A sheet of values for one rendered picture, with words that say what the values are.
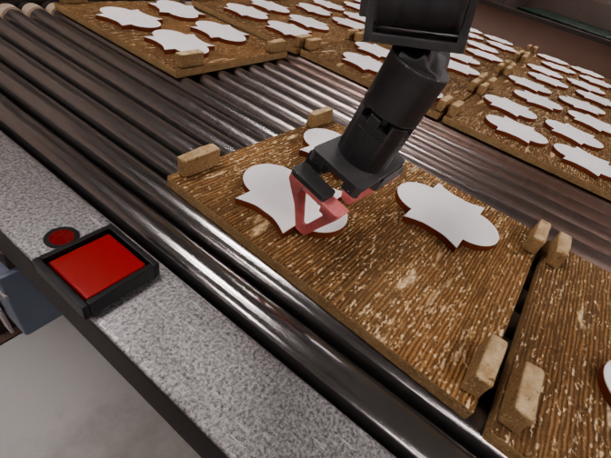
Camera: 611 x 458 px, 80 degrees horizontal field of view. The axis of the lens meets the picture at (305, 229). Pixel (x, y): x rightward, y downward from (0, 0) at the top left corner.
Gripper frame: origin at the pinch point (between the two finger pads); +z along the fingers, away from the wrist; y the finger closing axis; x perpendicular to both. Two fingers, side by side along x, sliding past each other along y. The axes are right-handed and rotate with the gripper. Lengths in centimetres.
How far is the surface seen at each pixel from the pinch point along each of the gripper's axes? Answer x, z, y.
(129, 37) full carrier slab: -60, 14, -13
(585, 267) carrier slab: 29.1, -4.8, -22.8
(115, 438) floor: -11, 99, 19
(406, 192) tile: 4.5, -0.7, -14.1
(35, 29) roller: -73, 18, 0
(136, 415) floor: -12, 100, 12
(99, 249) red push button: -10.9, 4.6, 21.8
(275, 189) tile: -6.8, 1.8, 1.8
